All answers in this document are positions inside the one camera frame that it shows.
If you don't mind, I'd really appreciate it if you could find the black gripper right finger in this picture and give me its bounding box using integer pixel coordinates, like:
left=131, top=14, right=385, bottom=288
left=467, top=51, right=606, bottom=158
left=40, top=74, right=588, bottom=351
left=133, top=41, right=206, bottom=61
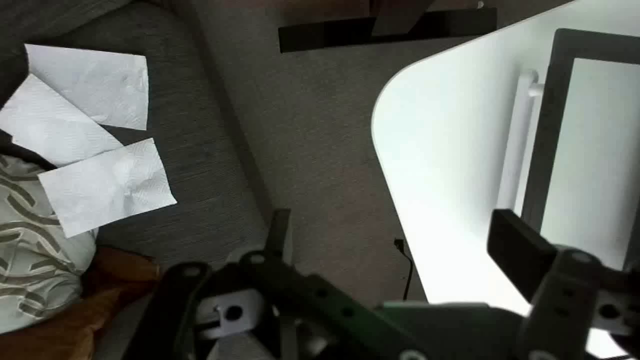
left=486, top=209, right=558, bottom=300

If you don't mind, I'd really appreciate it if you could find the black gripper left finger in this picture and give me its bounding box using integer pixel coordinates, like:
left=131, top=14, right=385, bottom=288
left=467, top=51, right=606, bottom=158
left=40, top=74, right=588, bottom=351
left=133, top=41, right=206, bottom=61
left=265, top=207, right=291, bottom=262

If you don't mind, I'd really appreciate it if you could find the white oven door with handle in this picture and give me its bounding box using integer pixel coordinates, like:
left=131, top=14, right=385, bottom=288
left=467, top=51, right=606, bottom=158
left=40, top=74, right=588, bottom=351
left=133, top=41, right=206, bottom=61
left=522, top=27, right=640, bottom=269

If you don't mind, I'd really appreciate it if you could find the white paper sheet bottom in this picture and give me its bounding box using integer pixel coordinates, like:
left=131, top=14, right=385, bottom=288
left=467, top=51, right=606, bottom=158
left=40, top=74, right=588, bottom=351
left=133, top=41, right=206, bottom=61
left=37, top=138, right=176, bottom=237

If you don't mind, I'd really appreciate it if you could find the white paper sheet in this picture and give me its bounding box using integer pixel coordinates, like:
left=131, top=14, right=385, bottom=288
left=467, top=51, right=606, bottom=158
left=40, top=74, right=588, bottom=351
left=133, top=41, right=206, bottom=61
left=25, top=43, right=149, bottom=130
left=37, top=138, right=176, bottom=237
left=0, top=75, right=119, bottom=165

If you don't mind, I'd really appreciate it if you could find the orange cloth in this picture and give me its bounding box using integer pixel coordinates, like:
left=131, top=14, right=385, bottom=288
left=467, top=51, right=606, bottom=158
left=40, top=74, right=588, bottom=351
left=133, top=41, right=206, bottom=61
left=0, top=245, right=161, bottom=360

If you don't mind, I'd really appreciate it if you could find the white paper sheet top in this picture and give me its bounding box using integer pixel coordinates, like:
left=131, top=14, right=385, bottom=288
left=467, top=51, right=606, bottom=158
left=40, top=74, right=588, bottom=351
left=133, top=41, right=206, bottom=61
left=25, top=43, right=149, bottom=130

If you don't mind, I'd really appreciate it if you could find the patterned white cushion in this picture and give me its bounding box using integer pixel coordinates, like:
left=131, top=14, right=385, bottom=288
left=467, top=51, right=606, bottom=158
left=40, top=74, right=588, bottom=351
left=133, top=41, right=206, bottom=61
left=0, top=153, right=95, bottom=334

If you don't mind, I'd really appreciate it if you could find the white paper sheet middle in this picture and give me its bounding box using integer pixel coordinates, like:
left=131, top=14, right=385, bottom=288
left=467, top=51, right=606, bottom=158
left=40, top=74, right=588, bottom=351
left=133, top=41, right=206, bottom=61
left=0, top=75, right=119, bottom=165

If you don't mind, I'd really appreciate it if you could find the black cable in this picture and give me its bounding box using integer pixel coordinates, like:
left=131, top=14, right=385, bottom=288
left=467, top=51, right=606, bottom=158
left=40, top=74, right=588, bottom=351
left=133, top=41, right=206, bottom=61
left=392, top=235, right=415, bottom=302

